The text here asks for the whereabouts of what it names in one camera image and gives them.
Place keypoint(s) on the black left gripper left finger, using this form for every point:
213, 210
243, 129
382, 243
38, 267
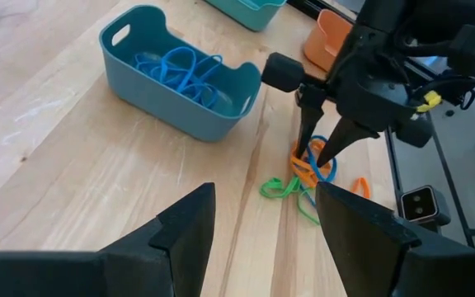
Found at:
159, 268

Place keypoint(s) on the teal plastic basket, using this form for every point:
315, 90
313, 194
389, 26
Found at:
254, 18

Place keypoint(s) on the orange plastic basket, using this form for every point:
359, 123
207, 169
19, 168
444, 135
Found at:
324, 45

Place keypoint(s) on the green rubber band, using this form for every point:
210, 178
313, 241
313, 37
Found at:
270, 190
303, 210

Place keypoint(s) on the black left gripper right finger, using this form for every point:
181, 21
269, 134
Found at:
386, 264

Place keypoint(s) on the blue plastic basket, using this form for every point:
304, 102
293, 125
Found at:
159, 103

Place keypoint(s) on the small grey stereo camera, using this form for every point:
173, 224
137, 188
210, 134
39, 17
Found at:
421, 204

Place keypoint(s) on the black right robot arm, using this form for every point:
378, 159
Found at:
427, 20

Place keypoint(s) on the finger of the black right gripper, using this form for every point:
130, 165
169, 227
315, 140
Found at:
344, 140
309, 107

